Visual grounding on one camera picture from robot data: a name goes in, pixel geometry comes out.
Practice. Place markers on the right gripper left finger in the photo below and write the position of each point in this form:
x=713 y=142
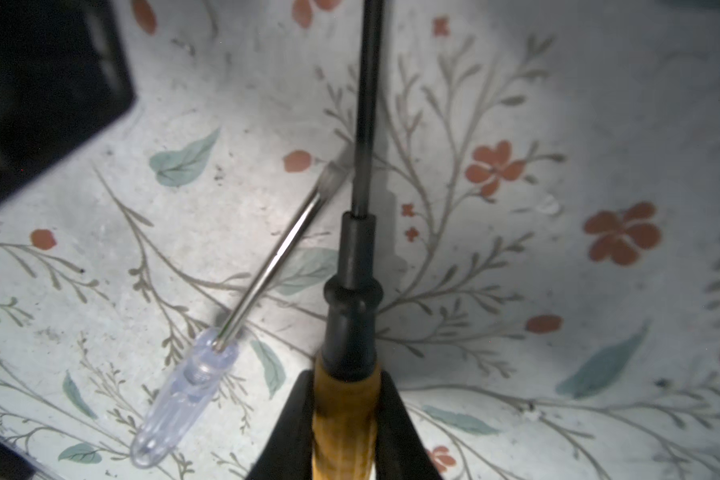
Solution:
x=288 y=452

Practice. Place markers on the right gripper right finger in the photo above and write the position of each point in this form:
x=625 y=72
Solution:
x=399 y=452

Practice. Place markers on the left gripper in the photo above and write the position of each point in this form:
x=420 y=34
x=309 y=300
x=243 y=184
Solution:
x=64 y=78

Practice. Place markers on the orange handled screwdriver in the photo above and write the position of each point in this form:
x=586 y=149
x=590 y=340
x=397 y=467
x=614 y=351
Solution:
x=347 y=378

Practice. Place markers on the clear handled small screwdriver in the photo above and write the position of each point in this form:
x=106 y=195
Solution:
x=190 y=388

